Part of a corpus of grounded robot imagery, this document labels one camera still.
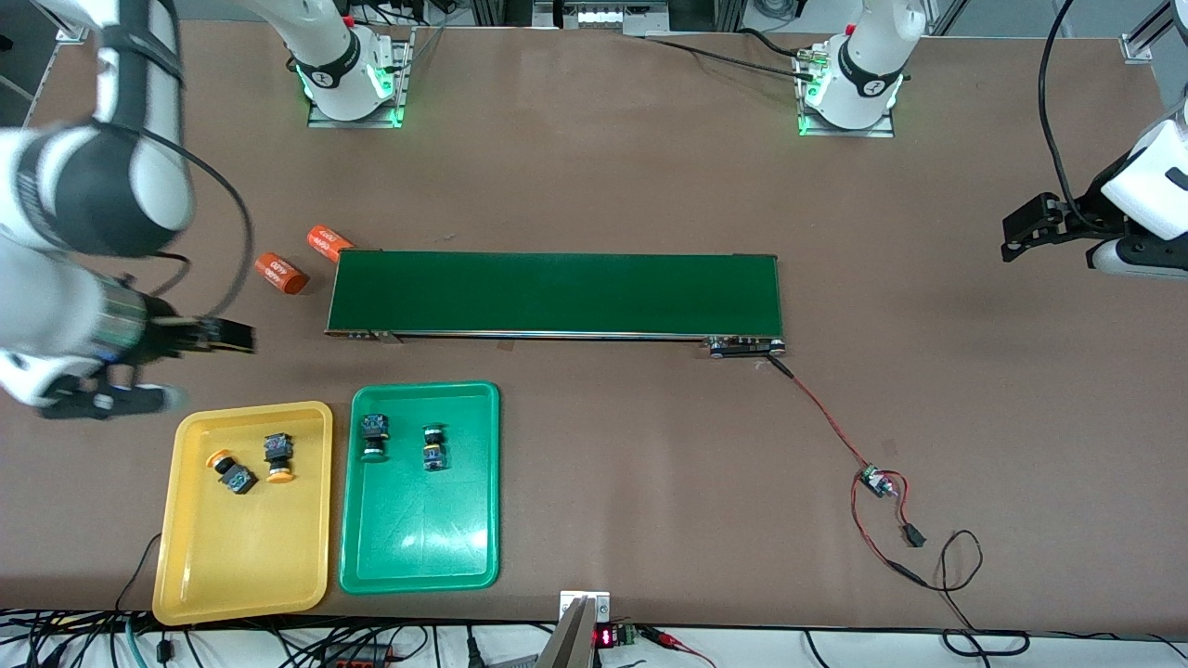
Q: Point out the yellow plastic tray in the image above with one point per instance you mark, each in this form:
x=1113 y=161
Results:
x=223 y=557

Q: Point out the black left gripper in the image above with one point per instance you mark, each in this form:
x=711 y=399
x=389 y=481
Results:
x=1079 y=224

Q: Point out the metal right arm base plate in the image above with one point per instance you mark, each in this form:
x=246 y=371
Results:
x=353 y=122

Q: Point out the aluminium frame profile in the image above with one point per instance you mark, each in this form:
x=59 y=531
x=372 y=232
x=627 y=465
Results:
x=1146 y=39
x=72 y=35

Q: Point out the green conveyor belt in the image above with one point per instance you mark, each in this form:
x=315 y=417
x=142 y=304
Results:
x=557 y=292

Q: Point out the red digit display module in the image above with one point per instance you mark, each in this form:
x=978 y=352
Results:
x=605 y=637

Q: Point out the grey metal camera mount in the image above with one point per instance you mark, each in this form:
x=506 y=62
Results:
x=577 y=640

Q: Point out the red clip lead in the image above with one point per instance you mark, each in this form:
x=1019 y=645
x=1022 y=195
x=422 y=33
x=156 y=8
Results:
x=664 y=636

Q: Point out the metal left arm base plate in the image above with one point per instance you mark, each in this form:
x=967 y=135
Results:
x=845 y=133

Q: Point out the green plastic tray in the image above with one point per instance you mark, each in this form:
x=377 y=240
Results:
x=422 y=529

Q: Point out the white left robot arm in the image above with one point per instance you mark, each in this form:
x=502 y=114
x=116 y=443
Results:
x=868 y=74

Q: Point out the green push button switch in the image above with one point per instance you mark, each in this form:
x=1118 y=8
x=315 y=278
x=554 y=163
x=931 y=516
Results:
x=374 y=429
x=434 y=455

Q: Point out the orange printed cylinder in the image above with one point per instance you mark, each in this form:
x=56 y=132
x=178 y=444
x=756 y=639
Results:
x=281 y=274
x=327 y=243

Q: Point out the small controller circuit board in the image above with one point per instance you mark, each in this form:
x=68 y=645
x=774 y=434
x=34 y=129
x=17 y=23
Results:
x=872 y=481

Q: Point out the white box device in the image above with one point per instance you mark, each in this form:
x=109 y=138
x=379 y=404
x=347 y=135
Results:
x=603 y=17

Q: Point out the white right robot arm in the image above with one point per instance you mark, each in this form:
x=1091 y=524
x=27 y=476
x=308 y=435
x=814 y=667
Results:
x=83 y=186

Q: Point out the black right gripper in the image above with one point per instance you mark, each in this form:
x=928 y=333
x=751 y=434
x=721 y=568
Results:
x=160 y=339

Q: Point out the yellow push button switch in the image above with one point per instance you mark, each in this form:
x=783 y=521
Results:
x=237 y=479
x=277 y=447

